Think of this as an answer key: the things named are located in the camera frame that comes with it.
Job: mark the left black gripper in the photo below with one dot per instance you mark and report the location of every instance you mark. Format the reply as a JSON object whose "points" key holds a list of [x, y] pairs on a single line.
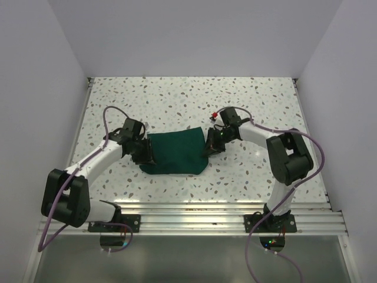
{"points": [[146, 158]]}

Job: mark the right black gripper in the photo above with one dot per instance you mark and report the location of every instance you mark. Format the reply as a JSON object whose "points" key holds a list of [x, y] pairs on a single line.
{"points": [[212, 147]]}

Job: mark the green surgical drape cloth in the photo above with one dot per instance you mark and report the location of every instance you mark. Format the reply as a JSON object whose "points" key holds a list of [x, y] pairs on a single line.
{"points": [[177, 153]]}

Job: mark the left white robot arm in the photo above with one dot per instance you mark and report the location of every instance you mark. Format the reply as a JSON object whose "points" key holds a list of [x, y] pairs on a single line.
{"points": [[67, 192]]}

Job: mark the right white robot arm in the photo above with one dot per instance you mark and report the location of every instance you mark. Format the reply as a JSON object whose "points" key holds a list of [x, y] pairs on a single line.
{"points": [[289, 157]]}

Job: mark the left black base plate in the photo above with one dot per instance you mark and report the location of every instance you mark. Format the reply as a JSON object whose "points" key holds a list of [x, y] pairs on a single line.
{"points": [[126, 223]]}

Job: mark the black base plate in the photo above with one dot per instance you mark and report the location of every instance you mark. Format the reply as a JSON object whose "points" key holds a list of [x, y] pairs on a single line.
{"points": [[273, 224], [126, 223]]}

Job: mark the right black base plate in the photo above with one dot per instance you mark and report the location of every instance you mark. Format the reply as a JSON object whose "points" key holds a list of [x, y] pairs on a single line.
{"points": [[273, 224]]}

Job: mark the aluminium frame rail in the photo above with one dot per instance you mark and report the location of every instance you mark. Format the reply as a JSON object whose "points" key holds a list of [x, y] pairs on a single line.
{"points": [[226, 219]]}

